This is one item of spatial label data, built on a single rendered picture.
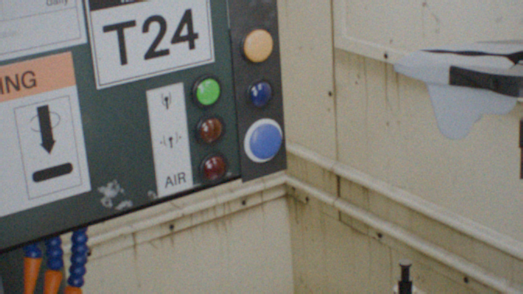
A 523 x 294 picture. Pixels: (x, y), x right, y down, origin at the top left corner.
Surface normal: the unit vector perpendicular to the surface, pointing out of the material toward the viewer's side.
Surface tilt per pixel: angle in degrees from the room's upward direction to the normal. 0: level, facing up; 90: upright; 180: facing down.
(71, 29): 90
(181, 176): 90
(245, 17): 90
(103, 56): 90
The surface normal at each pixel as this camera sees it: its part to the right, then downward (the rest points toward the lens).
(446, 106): -0.49, 0.34
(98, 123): 0.55, 0.26
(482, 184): -0.83, 0.25
